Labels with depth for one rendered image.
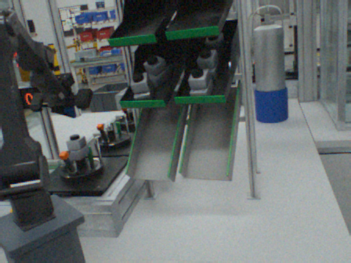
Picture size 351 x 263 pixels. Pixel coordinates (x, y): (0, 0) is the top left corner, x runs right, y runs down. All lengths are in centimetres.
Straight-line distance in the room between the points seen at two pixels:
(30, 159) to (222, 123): 52
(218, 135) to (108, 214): 36
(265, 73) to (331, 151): 45
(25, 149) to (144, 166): 39
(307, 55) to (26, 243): 167
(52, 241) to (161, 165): 38
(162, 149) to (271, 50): 85
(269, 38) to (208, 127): 76
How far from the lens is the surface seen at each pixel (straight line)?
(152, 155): 100
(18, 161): 73
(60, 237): 74
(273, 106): 171
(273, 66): 168
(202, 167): 95
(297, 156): 137
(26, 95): 129
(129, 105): 94
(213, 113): 101
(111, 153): 128
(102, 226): 101
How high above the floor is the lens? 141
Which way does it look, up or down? 18 degrees down
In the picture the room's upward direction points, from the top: 8 degrees counter-clockwise
